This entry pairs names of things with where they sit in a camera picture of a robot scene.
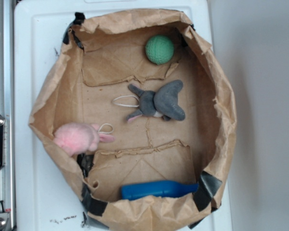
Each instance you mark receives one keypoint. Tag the green textured ball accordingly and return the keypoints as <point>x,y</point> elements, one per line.
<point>159,49</point>

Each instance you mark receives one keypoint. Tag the brown paper bag tray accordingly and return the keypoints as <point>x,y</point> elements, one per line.
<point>99,58</point>

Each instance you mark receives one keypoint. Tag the grey plush elephant toy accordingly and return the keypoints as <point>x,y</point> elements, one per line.
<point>162,103</point>

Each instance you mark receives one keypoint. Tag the pink plush bunny toy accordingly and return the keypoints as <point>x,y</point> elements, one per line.
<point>76,138</point>

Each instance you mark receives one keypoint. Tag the blue plastic bottle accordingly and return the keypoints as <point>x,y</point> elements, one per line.
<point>163,188</point>

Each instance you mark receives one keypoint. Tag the white plastic tray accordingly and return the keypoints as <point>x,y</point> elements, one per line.
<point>44,200</point>

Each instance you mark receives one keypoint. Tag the aluminium frame rail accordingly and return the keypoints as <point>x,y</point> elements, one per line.
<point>7,175</point>

